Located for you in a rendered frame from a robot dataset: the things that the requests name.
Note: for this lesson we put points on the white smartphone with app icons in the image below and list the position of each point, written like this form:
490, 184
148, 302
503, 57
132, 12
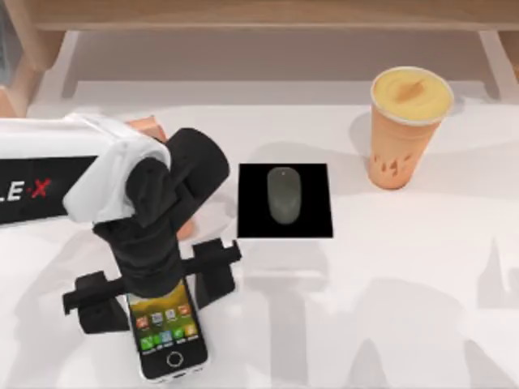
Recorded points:
170, 336

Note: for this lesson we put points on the grey computer mouse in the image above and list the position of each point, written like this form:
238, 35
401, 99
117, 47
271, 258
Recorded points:
284, 196

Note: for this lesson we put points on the black square mouse pad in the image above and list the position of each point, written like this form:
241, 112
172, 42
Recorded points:
312, 202

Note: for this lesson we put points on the salmon phone stand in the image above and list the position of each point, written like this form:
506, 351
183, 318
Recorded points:
144, 125

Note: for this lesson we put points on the orange cup with yellow drink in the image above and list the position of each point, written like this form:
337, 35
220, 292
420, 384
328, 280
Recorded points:
405, 133

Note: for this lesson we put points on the pale wooden shelf unit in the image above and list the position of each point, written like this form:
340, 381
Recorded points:
243, 16

